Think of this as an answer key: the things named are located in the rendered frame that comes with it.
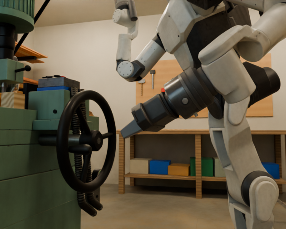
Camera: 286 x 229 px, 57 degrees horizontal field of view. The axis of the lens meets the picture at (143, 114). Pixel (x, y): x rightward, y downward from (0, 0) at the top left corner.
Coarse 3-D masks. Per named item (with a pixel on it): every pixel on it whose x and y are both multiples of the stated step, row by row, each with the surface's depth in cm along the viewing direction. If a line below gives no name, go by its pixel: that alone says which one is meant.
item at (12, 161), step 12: (24, 144) 75; (36, 144) 80; (0, 156) 68; (12, 156) 71; (24, 156) 75; (36, 156) 79; (48, 156) 84; (72, 156) 96; (0, 168) 68; (12, 168) 71; (24, 168) 75; (36, 168) 79; (48, 168) 84; (0, 180) 68
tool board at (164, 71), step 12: (168, 60) 411; (264, 60) 378; (156, 72) 415; (168, 72) 410; (180, 72) 406; (144, 84) 418; (156, 84) 414; (144, 96) 417; (204, 108) 394; (252, 108) 378; (264, 108) 374
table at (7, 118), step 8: (0, 112) 68; (8, 112) 70; (16, 112) 73; (24, 112) 75; (32, 112) 78; (0, 120) 68; (8, 120) 70; (16, 120) 73; (24, 120) 75; (32, 120) 78; (40, 120) 77; (48, 120) 76; (56, 120) 75; (96, 120) 113; (0, 128) 68; (8, 128) 70; (16, 128) 73; (24, 128) 75; (32, 128) 78; (40, 128) 77; (48, 128) 76; (56, 128) 75; (96, 128) 112
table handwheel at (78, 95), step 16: (80, 96) 69; (96, 96) 76; (64, 112) 64; (80, 112) 70; (64, 128) 63; (112, 128) 86; (48, 144) 79; (64, 144) 62; (96, 144) 73; (112, 144) 86; (64, 160) 63; (112, 160) 85; (64, 176) 64; (80, 176) 71; (80, 192) 70
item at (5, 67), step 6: (0, 60) 85; (6, 60) 84; (12, 60) 86; (0, 66) 85; (6, 66) 84; (12, 66) 86; (18, 66) 88; (0, 72) 85; (6, 72) 84; (12, 72) 86; (18, 72) 88; (0, 78) 85; (6, 78) 84; (12, 78) 86; (18, 78) 88; (0, 84) 92; (6, 84) 89
